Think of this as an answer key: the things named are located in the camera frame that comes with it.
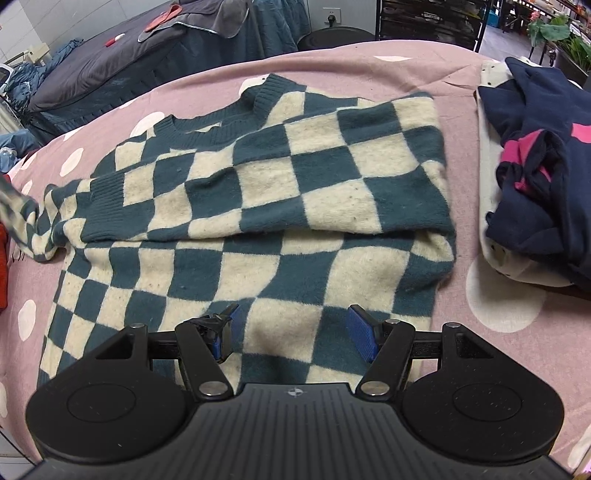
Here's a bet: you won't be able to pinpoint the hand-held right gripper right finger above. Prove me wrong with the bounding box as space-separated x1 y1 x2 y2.
346 304 497 401

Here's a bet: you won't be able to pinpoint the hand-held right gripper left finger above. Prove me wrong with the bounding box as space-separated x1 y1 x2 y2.
95 302 241 401

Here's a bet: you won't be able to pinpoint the teal cream checkered sweater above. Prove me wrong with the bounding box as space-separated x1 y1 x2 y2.
21 73 458 388

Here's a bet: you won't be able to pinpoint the white dotted garment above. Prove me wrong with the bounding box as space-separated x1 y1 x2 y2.
475 58 591 284

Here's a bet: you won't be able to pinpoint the orange red cloth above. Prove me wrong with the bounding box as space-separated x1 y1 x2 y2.
0 222 11 310

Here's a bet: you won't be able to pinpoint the navy garment with pink print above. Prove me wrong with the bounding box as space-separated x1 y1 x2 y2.
478 56 591 288

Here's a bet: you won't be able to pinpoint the pink polka dot bedsheet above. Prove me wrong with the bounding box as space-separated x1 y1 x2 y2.
0 41 591 462

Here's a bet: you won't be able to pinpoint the blue crumpled cloth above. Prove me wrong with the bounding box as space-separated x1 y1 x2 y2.
0 129 40 174

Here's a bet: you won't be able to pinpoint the grey blanket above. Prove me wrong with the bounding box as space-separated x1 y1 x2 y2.
28 14 222 112

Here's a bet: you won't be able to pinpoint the grey towel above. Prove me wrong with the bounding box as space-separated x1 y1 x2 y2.
139 0 252 42

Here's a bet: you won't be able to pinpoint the black shelf rack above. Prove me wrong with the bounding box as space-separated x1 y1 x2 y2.
376 0 488 51

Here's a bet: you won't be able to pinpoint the blue cloth pile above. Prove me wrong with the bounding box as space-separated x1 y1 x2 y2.
7 39 84 108

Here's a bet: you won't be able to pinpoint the red scissors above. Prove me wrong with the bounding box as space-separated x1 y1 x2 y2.
145 4 183 33

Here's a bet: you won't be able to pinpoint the green potted plant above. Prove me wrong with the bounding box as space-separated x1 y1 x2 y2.
529 14 591 75

